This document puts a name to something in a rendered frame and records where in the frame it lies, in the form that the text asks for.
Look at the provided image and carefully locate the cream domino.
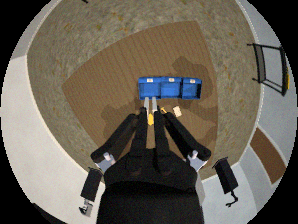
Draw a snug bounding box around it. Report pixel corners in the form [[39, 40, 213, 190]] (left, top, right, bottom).
[[173, 106, 181, 117]]

